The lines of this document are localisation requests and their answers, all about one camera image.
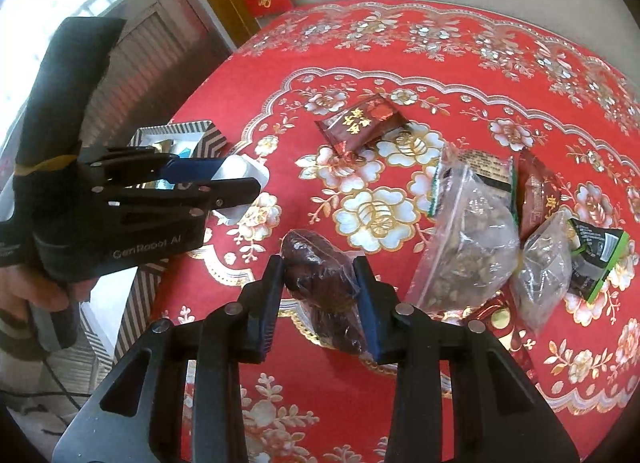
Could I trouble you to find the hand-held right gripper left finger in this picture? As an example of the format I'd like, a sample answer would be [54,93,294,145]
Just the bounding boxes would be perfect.
[50,254,288,463]

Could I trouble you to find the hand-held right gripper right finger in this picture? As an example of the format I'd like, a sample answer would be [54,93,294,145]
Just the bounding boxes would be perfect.
[350,254,581,463]

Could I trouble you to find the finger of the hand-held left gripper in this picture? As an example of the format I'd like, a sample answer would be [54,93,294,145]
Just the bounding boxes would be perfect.
[79,144,227,190]
[91,177,263,225]

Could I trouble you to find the white jelly cup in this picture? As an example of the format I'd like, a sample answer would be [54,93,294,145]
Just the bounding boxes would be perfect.
[210,154,271,226]

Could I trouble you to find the striped cardboard box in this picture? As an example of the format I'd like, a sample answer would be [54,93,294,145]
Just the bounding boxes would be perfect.
[75,120,228,389]

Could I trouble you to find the clear bag of dates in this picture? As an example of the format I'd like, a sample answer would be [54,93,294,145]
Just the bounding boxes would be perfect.
[279,229,373,356]

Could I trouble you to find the large clear bag of nuts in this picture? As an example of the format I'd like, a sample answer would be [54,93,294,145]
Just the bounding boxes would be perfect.
[407,163,522,314]

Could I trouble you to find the small clear bag of nuts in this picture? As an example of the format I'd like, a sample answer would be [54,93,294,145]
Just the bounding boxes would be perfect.
[510,210,576,334]

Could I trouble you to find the brown packet with green edges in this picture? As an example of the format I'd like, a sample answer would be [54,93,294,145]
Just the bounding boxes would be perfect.
[427,147,517,218]

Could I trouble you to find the black packet with green edge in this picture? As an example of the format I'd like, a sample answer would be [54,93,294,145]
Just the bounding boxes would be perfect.
[567,217,630,305]

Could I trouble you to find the person's left hand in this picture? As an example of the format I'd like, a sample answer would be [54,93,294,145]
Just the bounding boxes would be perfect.
[0,267,97,318]

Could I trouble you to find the brown slatted door panel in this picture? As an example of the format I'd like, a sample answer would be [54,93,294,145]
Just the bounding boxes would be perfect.
[95,0,231,144]

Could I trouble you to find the red floral tablecloth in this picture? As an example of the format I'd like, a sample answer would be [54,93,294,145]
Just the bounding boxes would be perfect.
[150,0,640,463]

